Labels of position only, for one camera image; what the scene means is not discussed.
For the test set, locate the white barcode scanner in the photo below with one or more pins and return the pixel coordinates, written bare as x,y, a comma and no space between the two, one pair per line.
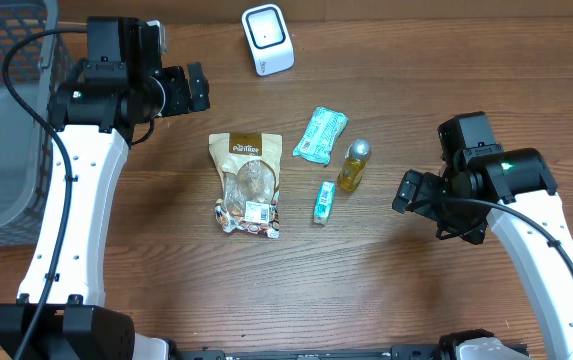
268,39

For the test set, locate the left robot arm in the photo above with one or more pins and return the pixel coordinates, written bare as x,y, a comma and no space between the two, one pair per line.
60,310

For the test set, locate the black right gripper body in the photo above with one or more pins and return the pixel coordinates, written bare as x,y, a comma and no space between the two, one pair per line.
421,195

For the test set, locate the grey plastic mesh basket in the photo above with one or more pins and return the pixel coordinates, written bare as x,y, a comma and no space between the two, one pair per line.
25,149

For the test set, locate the yellow liquid bottle grey cap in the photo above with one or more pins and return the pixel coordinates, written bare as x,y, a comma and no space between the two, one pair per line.
356,158

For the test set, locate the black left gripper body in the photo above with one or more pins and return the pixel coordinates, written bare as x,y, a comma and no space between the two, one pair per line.
176,92

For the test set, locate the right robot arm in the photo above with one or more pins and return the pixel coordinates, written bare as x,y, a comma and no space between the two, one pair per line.
513,194

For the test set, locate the brown white snack bag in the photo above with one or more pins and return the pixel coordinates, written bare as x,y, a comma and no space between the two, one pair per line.
248,165

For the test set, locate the Kleenex tissue pack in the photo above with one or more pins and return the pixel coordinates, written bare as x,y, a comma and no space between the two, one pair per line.
324,203

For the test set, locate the teal snack packet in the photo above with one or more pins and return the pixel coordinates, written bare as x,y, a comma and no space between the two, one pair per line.
323,130

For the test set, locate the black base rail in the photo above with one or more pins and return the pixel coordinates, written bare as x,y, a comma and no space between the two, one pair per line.
487,345

